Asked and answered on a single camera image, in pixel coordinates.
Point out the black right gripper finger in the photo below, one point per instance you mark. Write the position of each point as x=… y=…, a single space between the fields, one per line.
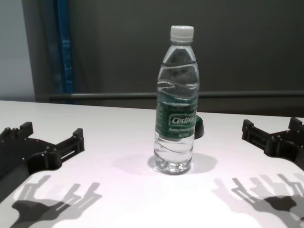
x=254 y=135
x=297 y=126

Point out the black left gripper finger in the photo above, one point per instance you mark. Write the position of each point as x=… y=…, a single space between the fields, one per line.
x=73 y=145
x=23 y=130

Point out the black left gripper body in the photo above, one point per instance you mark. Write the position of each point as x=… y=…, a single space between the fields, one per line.
x=16 y=156

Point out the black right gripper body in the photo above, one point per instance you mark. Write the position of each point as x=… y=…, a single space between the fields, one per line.
x=289 y=147

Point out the clear Cestbon water bottle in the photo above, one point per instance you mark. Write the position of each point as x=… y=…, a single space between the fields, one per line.
x=177 y=123

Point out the grey horizontal rail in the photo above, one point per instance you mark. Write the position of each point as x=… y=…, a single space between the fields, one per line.
x=107 y=95

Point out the blue vertical post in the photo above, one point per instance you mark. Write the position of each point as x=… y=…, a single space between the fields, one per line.
x=66 y=66

